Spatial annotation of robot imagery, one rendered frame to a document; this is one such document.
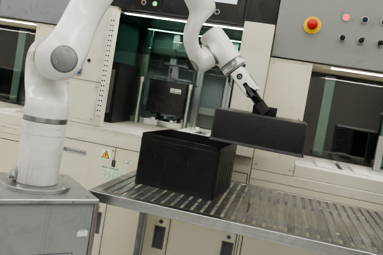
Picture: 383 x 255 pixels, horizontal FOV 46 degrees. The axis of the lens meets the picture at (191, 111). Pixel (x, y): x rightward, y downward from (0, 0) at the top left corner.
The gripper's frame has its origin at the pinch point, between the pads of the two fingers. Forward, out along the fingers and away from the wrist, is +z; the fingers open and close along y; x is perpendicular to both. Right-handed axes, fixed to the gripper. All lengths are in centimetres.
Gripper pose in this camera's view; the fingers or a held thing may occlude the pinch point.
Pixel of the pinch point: (262, 107)
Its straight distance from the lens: 152.9
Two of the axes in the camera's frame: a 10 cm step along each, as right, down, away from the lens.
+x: -8.0, 5.7, 2.0
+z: 5.6, 8.2, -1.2
